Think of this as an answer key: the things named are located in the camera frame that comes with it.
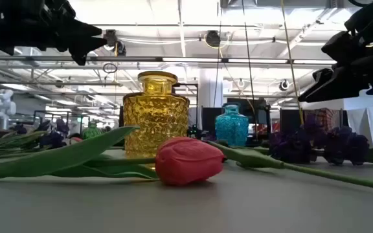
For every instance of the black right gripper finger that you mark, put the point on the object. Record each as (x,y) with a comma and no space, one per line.
(343,47)
(342,79)

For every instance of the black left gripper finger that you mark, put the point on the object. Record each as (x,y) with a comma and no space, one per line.
(83,29)
(87,43)

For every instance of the purple artificial flower stem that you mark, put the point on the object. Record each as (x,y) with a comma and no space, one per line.
(345,145)
(52,139)
(290,147)

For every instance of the red artificial tulip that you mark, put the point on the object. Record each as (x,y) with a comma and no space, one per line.
(186,161)
(76,140)

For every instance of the green textured glass vase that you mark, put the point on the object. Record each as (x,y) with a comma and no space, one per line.
(92,132)

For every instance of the yellow textured glass vase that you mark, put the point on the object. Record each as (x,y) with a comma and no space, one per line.
(155,119)

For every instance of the blue textured glass vase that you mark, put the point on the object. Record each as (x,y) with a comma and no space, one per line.
(232,127)

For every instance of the white humanoid robot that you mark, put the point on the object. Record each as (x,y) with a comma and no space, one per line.
(2,108)

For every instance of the grey table mat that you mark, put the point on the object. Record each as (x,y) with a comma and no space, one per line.
(270,210)

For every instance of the black aluminium table frame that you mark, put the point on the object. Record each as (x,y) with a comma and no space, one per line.
(76,59)

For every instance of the black overhead camera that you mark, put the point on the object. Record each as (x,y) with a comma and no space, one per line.
(212,38)

